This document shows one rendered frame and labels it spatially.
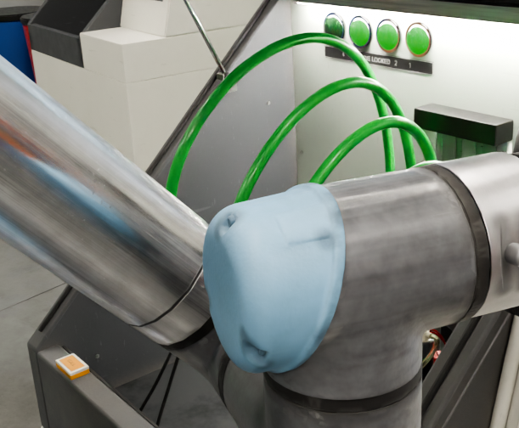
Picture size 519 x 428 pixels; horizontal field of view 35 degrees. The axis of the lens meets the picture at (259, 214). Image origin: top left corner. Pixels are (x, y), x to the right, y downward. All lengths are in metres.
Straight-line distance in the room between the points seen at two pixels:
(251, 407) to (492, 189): 0.16
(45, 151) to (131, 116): 3.51
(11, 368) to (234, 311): 2.90
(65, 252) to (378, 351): 0.17
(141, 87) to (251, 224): 3.59
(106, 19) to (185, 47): 0.54
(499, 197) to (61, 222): 0.21
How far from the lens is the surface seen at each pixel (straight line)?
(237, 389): 0.45
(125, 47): 3.86
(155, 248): 0.44
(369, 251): 0.34
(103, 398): 1.19
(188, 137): 0.98
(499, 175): 0.39
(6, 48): 7.15
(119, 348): 1.41
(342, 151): 0.91
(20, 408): 2.99
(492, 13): 1.13
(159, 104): 3.98
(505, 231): 0.38
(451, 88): 1.23
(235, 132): 1.41
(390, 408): 0.38
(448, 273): 0.36
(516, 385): 0.91
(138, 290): 0.45
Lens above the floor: 1.59
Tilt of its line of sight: 21 degrees down
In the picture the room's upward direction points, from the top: 3 degrees counter-clockwise
